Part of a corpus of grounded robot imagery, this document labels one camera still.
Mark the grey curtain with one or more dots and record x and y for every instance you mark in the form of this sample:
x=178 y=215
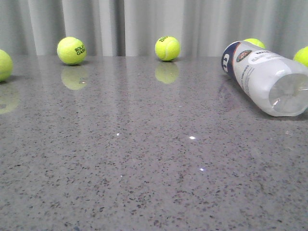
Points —
x=132 y=27

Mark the Wilson tennis ball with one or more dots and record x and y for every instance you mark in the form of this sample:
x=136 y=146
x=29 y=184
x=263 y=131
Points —
x=256 y=42

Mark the Roland Garros tennis ball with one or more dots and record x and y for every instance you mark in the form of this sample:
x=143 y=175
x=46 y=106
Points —
x=71 y=50

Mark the centre tennis ball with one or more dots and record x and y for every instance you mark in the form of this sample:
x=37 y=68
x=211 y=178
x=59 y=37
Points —
x=167 y=48

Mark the far right tennis ball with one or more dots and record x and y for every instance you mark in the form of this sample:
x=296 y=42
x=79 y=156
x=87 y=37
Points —
x=301 y=56

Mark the far left tennis ball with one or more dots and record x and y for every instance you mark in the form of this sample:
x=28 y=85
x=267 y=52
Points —
x=6 y=65

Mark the white blue tennis can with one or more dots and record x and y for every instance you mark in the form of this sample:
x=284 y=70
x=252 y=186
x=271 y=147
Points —
x=277 y=85

